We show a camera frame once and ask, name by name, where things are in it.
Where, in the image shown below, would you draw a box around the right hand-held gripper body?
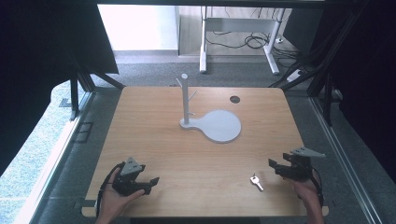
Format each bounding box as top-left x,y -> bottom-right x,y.
281,147 -> 327,183

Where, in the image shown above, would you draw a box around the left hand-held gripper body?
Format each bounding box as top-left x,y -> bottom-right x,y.
111,156 -> 152,197

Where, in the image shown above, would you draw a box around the person's right hand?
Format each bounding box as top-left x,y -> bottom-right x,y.
290,171 -> 322,210

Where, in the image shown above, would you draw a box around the person's left hand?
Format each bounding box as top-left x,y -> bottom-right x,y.
98,169 -> 146,219

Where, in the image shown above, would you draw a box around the silver key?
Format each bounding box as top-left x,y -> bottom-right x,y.
249,174 -> 265,192

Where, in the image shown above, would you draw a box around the white key stand with round base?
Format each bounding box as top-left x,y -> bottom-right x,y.
175,73 -> 243,145

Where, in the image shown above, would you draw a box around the white power strip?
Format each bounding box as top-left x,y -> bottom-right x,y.
286,68 -> 304,84

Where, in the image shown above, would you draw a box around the black metal stand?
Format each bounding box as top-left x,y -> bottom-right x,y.
268,0 -> 370,127
68,55 -> 126,122

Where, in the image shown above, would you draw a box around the black curtain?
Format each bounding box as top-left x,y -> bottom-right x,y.
0,0 -> 120,177
311,0 -> 396,185

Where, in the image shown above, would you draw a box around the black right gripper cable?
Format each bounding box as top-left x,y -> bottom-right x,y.
310,167 -> 325,208

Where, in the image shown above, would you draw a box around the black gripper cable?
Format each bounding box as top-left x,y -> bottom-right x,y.
310,167 -> 325,208
95,161 -> 125,218

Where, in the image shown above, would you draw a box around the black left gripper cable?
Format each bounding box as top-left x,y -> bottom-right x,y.
95,161 -> 125,218

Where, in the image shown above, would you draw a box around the black floor cables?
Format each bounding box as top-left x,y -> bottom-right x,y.
205,29 -> 302,61

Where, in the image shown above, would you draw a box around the white metal desk frame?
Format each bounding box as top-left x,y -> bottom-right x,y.
199,6 -> 287,76

